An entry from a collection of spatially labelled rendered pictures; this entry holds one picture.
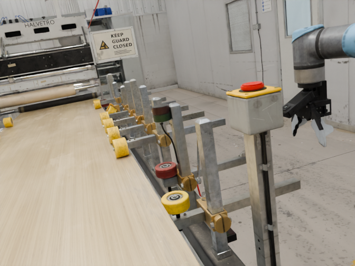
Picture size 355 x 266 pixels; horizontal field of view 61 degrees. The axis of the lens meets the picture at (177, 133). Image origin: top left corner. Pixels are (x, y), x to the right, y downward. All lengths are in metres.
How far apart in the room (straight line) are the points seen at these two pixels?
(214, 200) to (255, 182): 0.30
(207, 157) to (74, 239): 0.39
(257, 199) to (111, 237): 0.37
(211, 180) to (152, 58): 9.32
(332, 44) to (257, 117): 0.49
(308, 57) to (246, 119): 0.53
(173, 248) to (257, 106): 0.36
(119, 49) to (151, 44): 6.58
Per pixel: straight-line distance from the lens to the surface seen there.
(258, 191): 0.59
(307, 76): 1.03
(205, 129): 0.79
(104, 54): 3.51
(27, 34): 3.84
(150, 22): 10.13
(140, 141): 1.32
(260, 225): 0.63
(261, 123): 0.53
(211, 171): 0.83
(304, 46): 1.01
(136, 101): 1.75
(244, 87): 0.54
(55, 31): 3.82
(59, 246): 0.83
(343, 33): 0.96
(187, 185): 1.08
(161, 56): 10.14
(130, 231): 0.79
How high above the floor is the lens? 1.31
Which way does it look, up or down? 16 degrees down
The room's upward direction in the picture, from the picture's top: 9 degrees counter-clockwise
